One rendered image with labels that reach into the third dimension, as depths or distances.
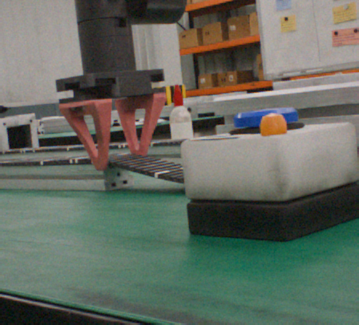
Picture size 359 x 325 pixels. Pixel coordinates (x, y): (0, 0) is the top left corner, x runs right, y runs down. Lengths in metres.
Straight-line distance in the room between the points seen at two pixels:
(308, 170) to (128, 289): 0.14
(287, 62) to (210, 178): 3.70
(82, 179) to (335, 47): 3.22
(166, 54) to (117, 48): 8.03
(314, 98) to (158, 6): 0.31
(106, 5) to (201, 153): 0.34
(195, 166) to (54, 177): 0.43
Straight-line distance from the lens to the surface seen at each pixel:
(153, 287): 0.34
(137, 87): 0.75
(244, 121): 0.44
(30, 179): 0.89
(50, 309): 0.34
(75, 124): 0.76
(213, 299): 0.31
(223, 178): 0.43
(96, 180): 0.78
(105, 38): 0.75
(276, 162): 0.40
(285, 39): 4.13
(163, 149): 0.97
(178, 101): 1.25
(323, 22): 3.99
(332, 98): 0.52
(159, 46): 8.97
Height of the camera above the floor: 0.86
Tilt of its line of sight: 4 degrees down
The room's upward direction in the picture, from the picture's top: 6 degrees counter-clockwise
